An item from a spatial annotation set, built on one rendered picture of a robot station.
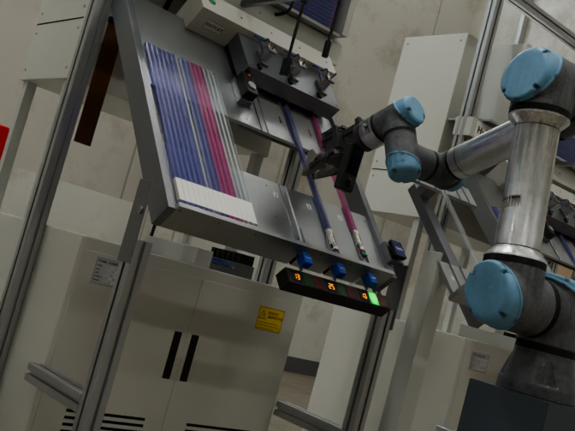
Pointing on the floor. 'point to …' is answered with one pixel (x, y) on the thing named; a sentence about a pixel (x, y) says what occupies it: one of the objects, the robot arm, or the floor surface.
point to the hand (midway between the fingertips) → (309, 176)
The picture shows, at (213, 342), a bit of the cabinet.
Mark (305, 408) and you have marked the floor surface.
